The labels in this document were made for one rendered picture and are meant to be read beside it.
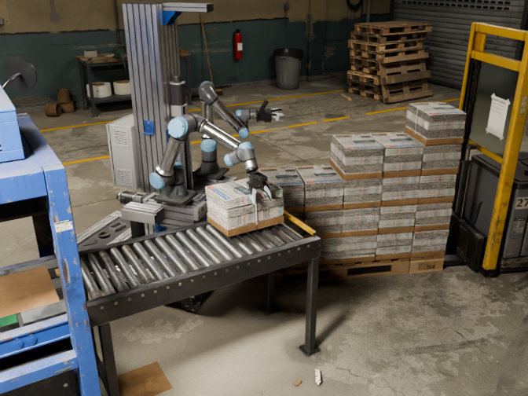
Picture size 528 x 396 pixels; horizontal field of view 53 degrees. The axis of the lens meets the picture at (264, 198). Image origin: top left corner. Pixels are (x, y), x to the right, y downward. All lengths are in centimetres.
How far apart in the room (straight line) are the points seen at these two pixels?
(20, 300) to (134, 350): 106
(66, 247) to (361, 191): 233
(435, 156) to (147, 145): 207
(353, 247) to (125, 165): 179
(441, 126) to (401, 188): 52
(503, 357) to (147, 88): 286
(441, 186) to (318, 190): 94
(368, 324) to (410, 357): 39
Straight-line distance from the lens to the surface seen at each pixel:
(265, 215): 309
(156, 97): 362
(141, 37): 362
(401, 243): 421
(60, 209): 213
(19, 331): 256
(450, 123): 400
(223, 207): 299
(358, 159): 380
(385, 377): 337
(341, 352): 350
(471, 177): 479
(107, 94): 937
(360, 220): 398
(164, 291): 269
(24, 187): 209
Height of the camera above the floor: 222
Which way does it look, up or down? 23 degrees down
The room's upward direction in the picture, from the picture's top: straight up
